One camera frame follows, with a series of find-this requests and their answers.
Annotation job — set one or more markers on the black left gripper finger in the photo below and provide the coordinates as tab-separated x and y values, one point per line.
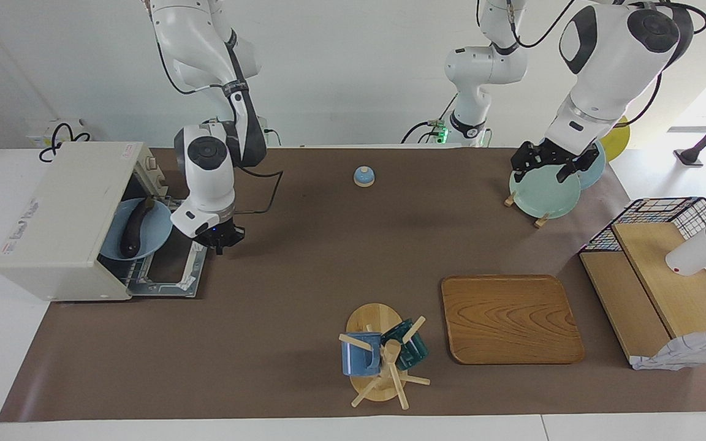
520	171
565	174

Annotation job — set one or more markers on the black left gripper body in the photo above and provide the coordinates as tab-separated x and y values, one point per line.
552	153

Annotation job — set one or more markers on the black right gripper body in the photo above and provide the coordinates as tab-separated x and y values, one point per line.
221	234

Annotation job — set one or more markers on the light blue ribbed plate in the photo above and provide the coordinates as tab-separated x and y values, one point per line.
154	236

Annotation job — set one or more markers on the dark purple eggplant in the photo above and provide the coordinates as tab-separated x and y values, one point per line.
132	236

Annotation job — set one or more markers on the cream toaster oven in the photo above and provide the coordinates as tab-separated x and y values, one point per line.
59	208

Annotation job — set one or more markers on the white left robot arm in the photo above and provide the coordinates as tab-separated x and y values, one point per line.
610	67

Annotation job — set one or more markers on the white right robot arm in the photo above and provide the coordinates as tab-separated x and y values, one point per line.
209	184

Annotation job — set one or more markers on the pale blue smooth plate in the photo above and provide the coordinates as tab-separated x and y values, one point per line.
597	174

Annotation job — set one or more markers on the pale green plate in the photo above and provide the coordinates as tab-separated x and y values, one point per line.
543	199

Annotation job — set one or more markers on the wooden plate rack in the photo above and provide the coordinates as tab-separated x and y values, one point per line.
541	222

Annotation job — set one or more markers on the yellow plate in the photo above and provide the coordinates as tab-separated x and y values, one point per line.
618	144

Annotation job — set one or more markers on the brown table mat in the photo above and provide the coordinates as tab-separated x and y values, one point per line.
267	337

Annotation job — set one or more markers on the wooden serving tray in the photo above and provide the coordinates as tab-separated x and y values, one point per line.
512	318

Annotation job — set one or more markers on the white cylindrical cup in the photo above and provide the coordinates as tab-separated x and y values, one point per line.
696	254

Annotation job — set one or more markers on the wooden mug tree stand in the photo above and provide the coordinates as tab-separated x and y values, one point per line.
371	318

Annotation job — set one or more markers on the blue mug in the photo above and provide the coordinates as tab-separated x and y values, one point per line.
359	361

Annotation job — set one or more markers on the dark green mug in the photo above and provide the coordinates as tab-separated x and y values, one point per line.
411	352

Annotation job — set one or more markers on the white power strip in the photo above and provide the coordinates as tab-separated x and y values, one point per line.
37	131

